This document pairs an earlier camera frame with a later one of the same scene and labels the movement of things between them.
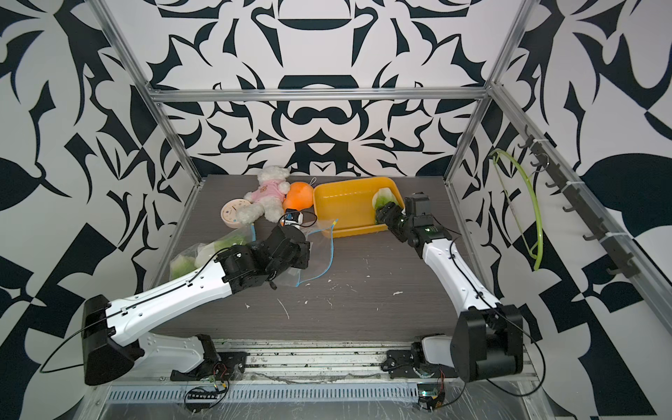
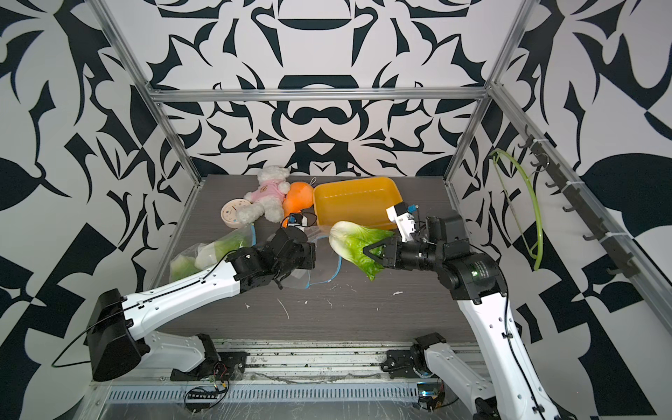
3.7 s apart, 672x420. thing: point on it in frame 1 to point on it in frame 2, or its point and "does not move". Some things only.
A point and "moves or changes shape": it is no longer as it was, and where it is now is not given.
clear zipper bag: (191, 256) does not move
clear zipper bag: (321, 239) moves or changes shape
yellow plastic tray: (346, 207) does not move
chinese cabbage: (382, 197) to (350, 239)
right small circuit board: (430, 395) does not move
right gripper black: (389, 213) to (393, 255)
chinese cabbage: (205, 252) does not move
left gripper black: (304, 260) does not move
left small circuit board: (205, 395) does not move
